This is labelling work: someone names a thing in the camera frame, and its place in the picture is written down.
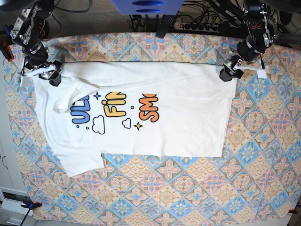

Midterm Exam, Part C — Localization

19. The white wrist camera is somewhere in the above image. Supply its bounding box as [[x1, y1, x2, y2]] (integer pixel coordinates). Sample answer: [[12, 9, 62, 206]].
[[234, 65, 270, 79], [17, 65, 55, 87]]

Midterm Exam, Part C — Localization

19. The patterned tablecloth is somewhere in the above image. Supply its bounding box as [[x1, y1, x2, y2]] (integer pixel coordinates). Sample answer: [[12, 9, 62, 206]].
[[3, 46, 301, 226]]

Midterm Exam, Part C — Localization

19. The blue clamp bottom left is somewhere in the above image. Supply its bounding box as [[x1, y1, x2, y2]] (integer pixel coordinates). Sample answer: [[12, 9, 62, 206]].
[[21, 201, 42, 210]]

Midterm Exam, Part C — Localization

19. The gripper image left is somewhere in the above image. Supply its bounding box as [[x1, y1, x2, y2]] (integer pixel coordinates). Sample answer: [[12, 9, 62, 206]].
[[35, 61, 62, 87]]

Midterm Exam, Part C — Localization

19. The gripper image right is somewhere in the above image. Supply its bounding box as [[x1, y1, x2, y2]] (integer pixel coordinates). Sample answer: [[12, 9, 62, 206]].
[[219, 50, 243, 82]]

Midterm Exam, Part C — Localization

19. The black strap under mount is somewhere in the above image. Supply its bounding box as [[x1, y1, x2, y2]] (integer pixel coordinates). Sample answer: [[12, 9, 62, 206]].
[[155, 14, 175, 39]]

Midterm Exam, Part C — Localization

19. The black power strip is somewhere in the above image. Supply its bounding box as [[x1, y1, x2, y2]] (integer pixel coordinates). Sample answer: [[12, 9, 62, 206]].
[[174, 22, 220, 32]]

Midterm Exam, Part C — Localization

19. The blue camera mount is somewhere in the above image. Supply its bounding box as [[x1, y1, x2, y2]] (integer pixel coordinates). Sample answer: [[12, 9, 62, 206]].
[[112, 0, 184, 15]]

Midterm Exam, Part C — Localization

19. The white cabinet left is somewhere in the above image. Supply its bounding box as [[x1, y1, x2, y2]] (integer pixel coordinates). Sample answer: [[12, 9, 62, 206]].
[[0, 56, 30, 218]]

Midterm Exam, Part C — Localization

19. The white printed T-shirt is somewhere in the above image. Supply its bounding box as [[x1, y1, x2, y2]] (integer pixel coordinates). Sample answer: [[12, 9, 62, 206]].
[[33, 62, 237, 177]]

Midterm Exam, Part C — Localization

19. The orange clamp bottom right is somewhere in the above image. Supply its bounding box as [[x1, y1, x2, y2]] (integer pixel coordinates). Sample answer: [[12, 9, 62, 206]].
[[289, 210, 298, 214]]

